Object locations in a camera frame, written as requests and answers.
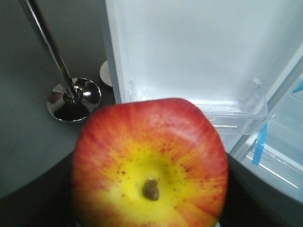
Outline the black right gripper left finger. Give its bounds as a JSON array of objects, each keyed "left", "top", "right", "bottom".
[{"left": 0, "top": 154, "right": 75, "bottom": 227}]

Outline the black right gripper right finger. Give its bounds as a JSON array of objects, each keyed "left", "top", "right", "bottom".
[{"left": 219, "top": 155, "right": 303, "bottom": 227}]

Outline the red yellow apple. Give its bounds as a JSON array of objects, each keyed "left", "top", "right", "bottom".
[{"left": 71, "top": 98, "right": 228, "bottom": 227}]

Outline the fridge door with shelves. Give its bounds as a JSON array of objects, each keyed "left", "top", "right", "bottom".
[{"left": 98, "top": 0, "right": 303, "bottom": 151}]

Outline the white open fridge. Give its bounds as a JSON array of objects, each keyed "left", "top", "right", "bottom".
[{"left": 239, "top": 66, "right": 303, "bottom": 204}]

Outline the blue tape strip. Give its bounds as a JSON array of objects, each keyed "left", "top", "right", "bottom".
[{"left": 253, "top": 83, "right": 303, "bottom": 168}]

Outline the chrome stanchion post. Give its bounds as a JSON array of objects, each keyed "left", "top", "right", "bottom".
[{"left": 19, "top": 0, "right": 102, "bottom": 124}]

